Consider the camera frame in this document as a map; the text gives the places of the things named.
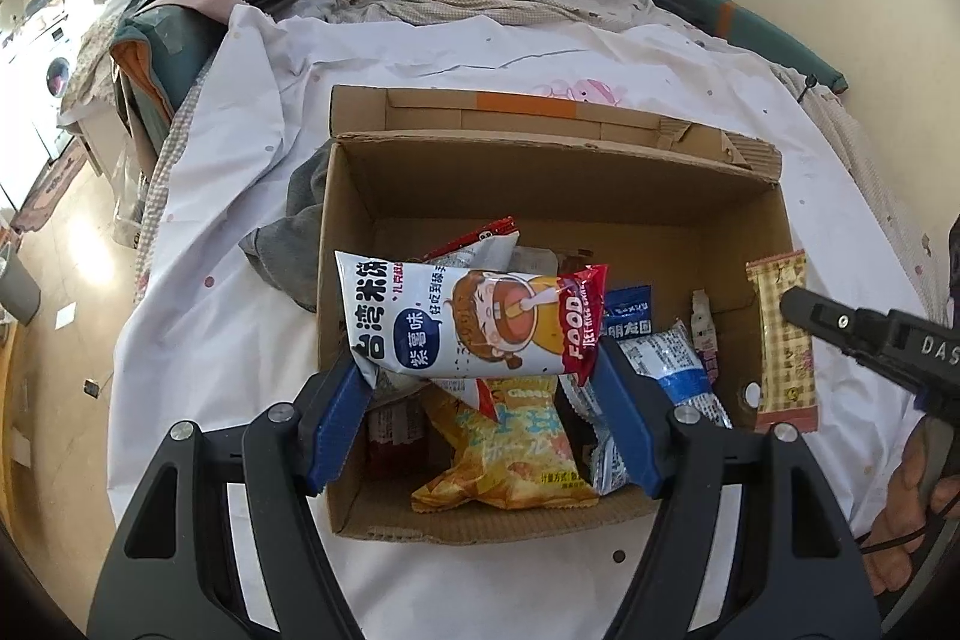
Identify white washing machine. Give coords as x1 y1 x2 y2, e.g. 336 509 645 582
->
2 0 75 161

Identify blue white small packet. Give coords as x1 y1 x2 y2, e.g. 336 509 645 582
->
602 284 652 339

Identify brown chocolate snack bar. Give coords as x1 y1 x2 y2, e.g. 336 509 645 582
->
368 381 427 447

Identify brown cardboard box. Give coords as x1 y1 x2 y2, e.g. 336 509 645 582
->
314 83 799 548

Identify beige checkered wafer pack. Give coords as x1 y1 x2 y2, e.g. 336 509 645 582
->
745 250 818 434

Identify white blue snack bag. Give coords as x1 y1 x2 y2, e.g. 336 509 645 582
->
560 321 732 497

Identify teal orange cushion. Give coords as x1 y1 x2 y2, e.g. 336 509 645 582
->
651 0 848 94

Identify yellow cheese snack bag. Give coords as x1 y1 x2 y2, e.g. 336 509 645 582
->
412 375 599 513

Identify teal orange folded mat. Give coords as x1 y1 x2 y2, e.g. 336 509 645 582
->
109 5 226 170

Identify white red-trim snack bag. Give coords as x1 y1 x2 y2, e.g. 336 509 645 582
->
421 216 560 276

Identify white pink snack bar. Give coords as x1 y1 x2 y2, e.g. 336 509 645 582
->
690 289 719 383

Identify white red rice cracker pack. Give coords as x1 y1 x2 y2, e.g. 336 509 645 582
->
335 250 607 383

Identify person's right hand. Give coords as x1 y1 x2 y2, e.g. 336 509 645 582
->
864 425 958 596

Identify dark grey cloth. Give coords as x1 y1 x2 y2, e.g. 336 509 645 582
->
239 140 332 314

